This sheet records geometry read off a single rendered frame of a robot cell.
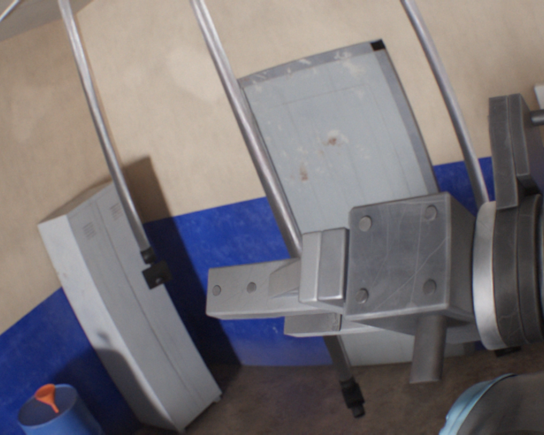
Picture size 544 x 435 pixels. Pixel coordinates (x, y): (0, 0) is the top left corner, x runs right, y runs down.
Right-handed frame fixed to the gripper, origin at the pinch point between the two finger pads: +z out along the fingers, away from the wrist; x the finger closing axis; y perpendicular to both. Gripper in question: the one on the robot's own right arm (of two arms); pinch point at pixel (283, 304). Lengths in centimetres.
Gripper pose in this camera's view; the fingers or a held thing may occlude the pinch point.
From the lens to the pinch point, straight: 36.8
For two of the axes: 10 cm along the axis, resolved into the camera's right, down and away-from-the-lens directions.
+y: -0.6, 9.6, -2.9
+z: -7.9, 1.3, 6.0
